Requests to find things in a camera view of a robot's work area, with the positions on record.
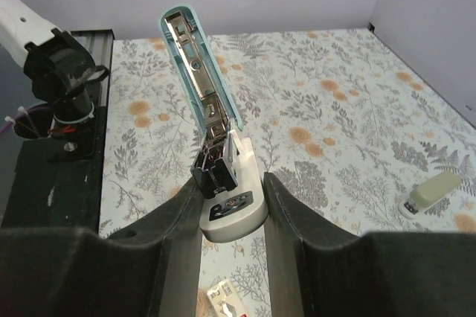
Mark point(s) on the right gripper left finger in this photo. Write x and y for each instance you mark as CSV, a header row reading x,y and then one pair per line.
x,y
148,268

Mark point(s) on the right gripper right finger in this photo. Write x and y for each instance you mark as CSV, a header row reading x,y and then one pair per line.
x,y
316,268

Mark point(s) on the white staple box sleeve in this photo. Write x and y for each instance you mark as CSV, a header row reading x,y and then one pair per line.
x,y
221,300

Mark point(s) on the light blue stapler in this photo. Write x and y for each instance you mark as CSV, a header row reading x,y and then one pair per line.
x,y
225,167

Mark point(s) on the beige stapler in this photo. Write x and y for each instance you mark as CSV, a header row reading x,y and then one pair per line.
x,y
427,194

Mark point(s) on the floral table mat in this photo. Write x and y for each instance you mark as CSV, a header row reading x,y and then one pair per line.
x,y
350,130

